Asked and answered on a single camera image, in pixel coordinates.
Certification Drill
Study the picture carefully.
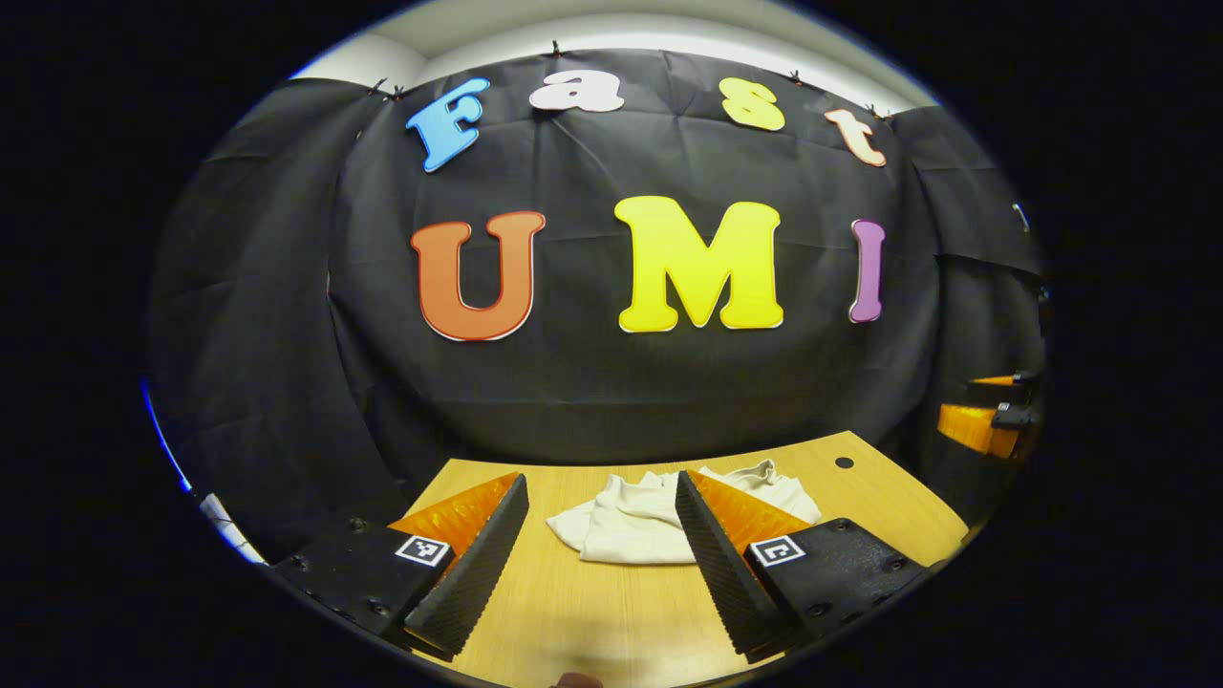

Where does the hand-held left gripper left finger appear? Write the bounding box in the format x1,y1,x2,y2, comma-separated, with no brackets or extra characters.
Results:
270,472,529,662

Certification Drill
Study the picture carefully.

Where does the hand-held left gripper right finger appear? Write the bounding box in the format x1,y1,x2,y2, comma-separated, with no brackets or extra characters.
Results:
675,468,930,665

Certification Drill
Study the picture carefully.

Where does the cream sweatshirt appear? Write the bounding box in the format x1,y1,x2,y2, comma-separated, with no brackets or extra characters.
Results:
546,459,823,565

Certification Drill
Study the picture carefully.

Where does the black backdrop cloth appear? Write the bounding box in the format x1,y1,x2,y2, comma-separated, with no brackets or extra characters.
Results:
143,48,1052,565

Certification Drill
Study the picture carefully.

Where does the computer monitor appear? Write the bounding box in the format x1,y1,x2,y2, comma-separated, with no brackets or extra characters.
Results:
139,377,197,493

